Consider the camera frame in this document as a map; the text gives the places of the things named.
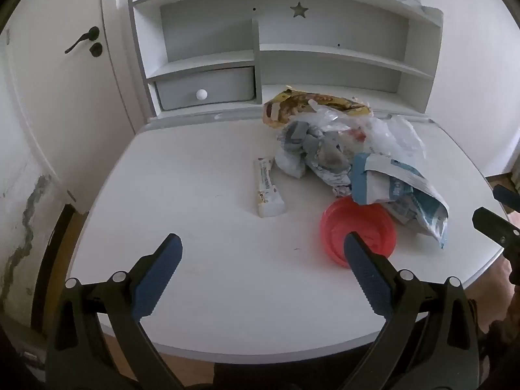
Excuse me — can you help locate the grey wrapper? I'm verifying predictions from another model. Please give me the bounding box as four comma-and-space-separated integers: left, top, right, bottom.
276, 122, 354, 196

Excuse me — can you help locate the white snack bar wrapper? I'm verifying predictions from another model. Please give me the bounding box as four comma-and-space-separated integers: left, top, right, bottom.
254, 156, 287, 218

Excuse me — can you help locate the white plastic bag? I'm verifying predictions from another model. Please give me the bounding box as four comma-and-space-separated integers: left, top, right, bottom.
274, 150, 307, 179

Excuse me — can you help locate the grey drawer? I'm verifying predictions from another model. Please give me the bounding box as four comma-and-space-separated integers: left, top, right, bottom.
155, 66, 256, 111

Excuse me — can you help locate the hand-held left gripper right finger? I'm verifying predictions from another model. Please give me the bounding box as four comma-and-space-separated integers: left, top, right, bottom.
339, 231, 482, 390

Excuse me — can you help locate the white door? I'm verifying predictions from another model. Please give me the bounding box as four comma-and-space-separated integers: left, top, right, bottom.
0, 0, 151, 293

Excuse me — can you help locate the blue and white paper package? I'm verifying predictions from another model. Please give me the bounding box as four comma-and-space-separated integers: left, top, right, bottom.
350, 152, 449, 250

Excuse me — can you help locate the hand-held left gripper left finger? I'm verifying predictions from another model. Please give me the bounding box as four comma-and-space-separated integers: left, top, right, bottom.
45, 233, 185, 390

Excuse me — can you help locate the red plastic lid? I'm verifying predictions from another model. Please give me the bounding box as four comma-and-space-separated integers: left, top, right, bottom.
320, 197, 397, 269

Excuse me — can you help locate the white desk shelf unit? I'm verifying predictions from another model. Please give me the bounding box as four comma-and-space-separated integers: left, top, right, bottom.
128, 0, 444, 120

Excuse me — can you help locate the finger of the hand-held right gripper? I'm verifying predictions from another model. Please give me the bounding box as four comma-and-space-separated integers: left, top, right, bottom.
493, 185, 520, 214
472, 207, 520, 249

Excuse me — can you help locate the clear plastic bag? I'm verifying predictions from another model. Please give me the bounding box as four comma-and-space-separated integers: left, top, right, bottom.
284, 103, 427, 165

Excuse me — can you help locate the black door handle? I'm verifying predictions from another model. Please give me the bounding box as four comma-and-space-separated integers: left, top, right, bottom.
64, 26, 100, 54

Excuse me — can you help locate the yellow snack bag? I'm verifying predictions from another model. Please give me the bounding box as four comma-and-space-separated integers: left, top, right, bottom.
262, 86, 372, 128

